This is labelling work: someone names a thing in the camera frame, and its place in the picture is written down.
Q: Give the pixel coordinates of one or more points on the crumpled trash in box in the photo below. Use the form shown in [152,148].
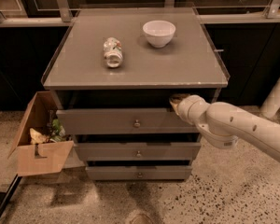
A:
[54,133]

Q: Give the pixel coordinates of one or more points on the grey drawer cabinet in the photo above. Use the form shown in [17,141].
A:
[78,77]

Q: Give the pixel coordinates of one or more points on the grey top drawer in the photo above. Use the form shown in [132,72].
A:
[123,121]

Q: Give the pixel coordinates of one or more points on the yellowish foam gripper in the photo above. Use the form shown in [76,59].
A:
[184,106]

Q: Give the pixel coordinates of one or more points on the grey bottom drawer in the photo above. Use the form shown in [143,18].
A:
[139,172]

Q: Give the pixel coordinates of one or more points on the grey middle drawer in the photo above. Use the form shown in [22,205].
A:
[137,151]

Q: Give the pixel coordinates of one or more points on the crushed printed drink can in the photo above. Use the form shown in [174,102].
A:
[113,52]

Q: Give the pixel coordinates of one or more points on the metal window frame railing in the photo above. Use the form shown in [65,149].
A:
[30,13]

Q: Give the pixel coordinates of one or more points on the white ceramic bowl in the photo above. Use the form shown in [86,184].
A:
[158,33]

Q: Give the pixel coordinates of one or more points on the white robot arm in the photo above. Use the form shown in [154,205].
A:
[222,124]

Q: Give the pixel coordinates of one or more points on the black metal bar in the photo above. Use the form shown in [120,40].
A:
[5,196]

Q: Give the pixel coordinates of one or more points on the open cardboard box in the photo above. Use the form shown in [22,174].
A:
[40,159]

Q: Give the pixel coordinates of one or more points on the grey drawer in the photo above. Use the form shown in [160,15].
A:
[123,121]
[137,151]
[139,172]

